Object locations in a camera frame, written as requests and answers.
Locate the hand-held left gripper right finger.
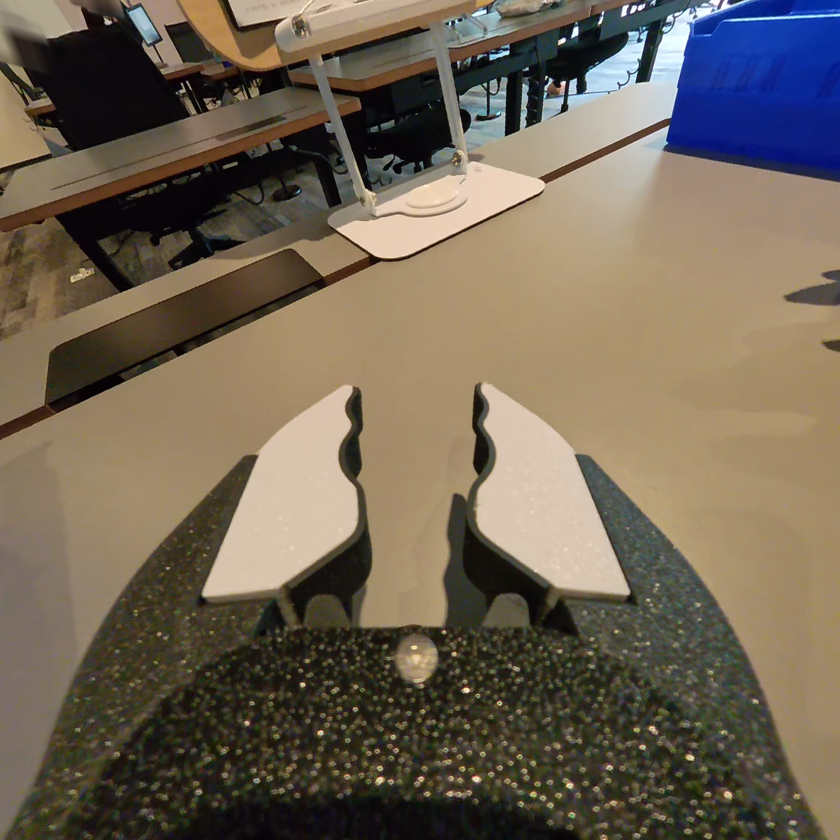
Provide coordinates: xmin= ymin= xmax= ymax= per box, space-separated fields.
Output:
xmin=462 ymin=381 xmax=634 ymax=630

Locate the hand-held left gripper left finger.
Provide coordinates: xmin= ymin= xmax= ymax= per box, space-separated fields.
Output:
xmin=201 ymin=385 xmax=373 ymax=626

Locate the black desk cover plate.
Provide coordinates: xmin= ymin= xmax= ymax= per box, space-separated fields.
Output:
xmin=45 ymin=248 xmax=327 ymax=408

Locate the white desk stand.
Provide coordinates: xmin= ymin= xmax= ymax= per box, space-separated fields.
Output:
xmin=274 ymin=0 xmax=547 ymax=263

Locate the grey desk with slot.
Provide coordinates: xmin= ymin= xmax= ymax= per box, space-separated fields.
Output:
xmin=0 ymin=87 xmax=363 ymax=293

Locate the black chair under desk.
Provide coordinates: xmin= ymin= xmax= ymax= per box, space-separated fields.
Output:
xmin=364 ymin=107 xmax=475 ymax=177

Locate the black office chair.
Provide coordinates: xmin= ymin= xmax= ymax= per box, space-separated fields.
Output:
xmin=36 ymin=25 xmax=181 ymax=153

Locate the long wood-edged desk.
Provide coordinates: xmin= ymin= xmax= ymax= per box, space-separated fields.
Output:
xmin=289 ymin=0 xmax=595 ymax=158

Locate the blue plastic bin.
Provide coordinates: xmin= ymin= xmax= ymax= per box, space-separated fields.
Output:
xmin=666 ymin=0 xmax=840 ymax=166

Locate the curved wooden board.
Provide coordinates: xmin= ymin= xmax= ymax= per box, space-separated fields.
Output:
xmin=176 ymin=0 xmax=304 ymax=70

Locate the small tablet on stand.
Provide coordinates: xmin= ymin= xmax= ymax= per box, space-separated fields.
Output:
xmin=123 ymin=3 xmax=164 ymax=48

